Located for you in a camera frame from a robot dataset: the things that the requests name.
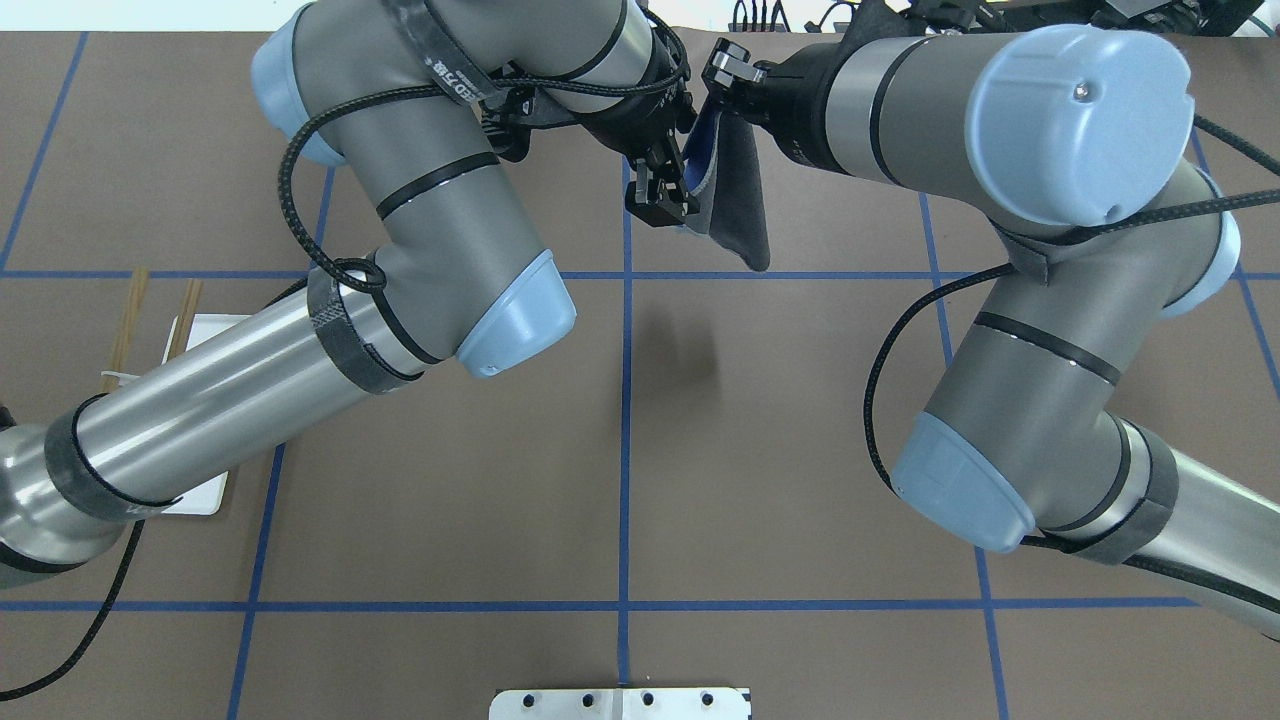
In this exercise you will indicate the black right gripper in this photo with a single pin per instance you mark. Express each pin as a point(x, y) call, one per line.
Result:
point(800, 88)

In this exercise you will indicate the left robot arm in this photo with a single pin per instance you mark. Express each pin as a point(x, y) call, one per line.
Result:
point(421, 248)

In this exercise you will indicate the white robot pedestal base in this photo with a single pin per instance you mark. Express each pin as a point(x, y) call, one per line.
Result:
point(623, 703)

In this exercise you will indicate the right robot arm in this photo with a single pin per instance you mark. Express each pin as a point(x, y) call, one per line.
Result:
point(1070, 141)

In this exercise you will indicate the grey usb hub left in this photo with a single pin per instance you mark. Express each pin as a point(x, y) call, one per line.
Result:
point(758, 16)

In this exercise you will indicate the blue grey towel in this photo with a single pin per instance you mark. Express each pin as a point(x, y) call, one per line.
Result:
point(722, 173)

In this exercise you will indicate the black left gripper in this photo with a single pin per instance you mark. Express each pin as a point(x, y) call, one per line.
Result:
point(632, 112)

